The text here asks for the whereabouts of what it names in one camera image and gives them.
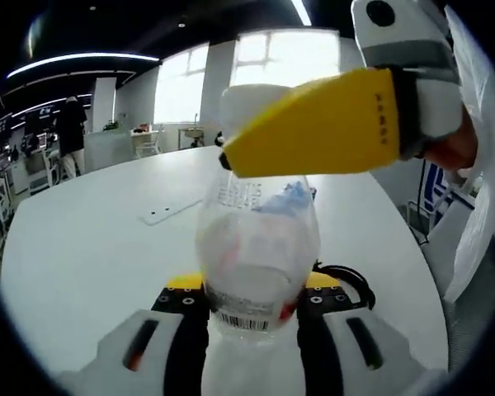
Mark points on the ceiling light strip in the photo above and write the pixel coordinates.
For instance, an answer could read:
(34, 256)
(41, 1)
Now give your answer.
(78, 62)

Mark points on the white office chair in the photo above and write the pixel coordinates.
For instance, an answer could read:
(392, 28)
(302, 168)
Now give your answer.
(150, 142)

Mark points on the small blue white packet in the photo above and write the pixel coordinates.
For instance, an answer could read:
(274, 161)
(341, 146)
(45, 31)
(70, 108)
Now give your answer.
(288, 198)

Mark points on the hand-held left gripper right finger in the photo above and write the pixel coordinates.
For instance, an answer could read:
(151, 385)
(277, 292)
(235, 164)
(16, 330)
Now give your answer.
(330, 330)

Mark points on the metal cart by window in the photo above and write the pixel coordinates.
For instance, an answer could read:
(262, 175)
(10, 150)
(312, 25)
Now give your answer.
(191, 134)

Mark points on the white cabinet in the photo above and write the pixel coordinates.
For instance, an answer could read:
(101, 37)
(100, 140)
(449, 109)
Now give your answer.
(107, 150)

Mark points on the person's right hand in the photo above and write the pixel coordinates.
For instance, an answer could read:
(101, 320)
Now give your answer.
(458, 148)

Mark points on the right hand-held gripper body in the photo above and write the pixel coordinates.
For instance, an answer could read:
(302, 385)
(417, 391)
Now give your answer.
(396, 37)

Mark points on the white power strip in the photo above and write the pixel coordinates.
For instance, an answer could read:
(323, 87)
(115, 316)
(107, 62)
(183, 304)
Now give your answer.
(169, 211)

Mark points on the narrow window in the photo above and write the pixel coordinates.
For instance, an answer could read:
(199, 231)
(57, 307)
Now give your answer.
(181, 86)

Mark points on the green potted plant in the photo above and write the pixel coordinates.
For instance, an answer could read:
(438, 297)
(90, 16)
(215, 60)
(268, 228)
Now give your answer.
(112, 125)

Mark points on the white round table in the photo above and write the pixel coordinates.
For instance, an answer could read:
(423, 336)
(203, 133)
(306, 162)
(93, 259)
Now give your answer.
(107, 247)

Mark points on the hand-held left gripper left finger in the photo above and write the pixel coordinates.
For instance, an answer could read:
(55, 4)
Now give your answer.
(177, 330)

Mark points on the clear plastic bottle red label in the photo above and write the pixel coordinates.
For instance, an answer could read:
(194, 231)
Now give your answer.
(251, 255)

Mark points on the wide window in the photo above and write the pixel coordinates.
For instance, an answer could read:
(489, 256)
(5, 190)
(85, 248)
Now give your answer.
(284, 57)

